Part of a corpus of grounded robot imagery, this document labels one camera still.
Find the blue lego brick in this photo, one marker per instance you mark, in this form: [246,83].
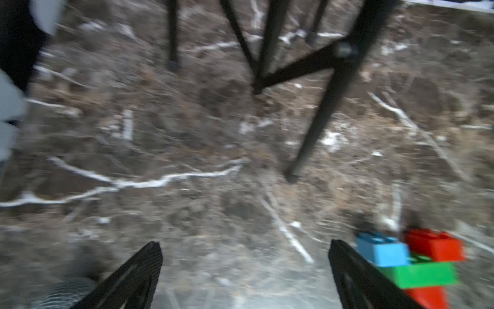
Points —
[382,250]

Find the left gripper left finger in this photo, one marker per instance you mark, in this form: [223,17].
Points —
[132,285]

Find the black perforated music stand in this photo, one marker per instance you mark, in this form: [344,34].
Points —
[345,58]

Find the green lego brick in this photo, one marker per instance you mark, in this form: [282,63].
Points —
[421,272]

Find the red lego brick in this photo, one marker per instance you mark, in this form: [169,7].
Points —
[440,246]

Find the orange-red lego brick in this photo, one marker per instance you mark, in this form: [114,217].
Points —
[429,297]

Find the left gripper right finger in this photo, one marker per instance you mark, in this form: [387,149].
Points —
[360,284]

